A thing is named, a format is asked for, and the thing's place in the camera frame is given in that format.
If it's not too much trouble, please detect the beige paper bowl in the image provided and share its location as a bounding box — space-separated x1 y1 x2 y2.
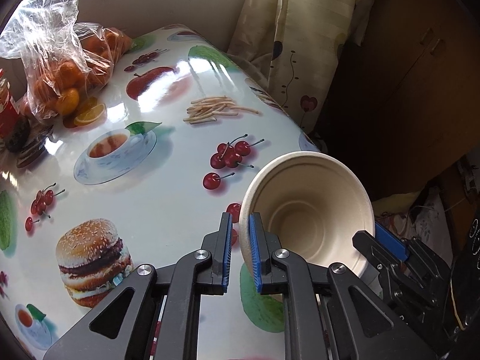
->
238 151 375 276

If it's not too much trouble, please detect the brown wooden cabinet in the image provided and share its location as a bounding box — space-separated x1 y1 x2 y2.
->
317 0 479 200

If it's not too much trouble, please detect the floral beige curtain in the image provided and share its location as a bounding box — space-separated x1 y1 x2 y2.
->
227 0 375 133

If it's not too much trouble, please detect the red-label sauce jar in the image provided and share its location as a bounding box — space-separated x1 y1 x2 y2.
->
0 69 30 153

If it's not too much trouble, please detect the bag of oranges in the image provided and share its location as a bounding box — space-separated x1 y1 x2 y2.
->
1 0 133 121

